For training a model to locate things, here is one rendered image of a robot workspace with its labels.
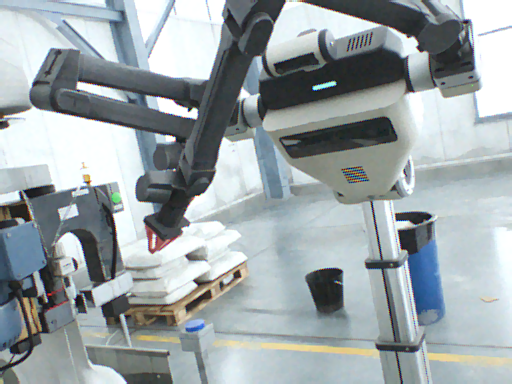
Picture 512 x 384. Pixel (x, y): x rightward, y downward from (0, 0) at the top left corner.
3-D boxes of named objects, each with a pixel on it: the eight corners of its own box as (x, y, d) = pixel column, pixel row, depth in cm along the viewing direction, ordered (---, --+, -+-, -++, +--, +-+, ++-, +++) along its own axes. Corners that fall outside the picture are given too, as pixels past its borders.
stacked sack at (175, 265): (192, 266, 426) (189, 250, 424) (157, 283, 393) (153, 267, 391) (144, 266, 467) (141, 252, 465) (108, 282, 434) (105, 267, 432)
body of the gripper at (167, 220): (140, 222, 110) (151, 197, 106) (170, 212, 118) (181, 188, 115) (160, 240, 108) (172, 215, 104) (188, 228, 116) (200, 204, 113)
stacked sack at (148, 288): (214, 271, 442) (211, 255, 440) (169, 299, 386) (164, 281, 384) (178, 272, 463) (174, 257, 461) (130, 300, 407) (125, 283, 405)
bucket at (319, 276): (355, 299, 371) (349, 267, 368) (341, 315, 346) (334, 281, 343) (319, 299, 387) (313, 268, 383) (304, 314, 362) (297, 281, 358)
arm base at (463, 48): (431, 32, 108) (433, 79, 104) (421, 10, 102) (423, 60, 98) (473, 21, 103) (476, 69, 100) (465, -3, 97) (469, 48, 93)
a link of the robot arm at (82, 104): (59, 82, 91) (31, 79, 97) (55, 112, 91) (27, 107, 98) (214, 123, 125) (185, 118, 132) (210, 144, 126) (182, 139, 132)
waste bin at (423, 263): (458, 299, 333) (443, 207, 325) (445, 332, 290) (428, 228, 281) (389, 298, 358) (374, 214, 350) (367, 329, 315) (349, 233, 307)
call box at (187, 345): (217, 340, 151) (212, 322, 150) (201, 353, 144) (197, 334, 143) (197, 339, 155) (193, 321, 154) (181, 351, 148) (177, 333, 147)
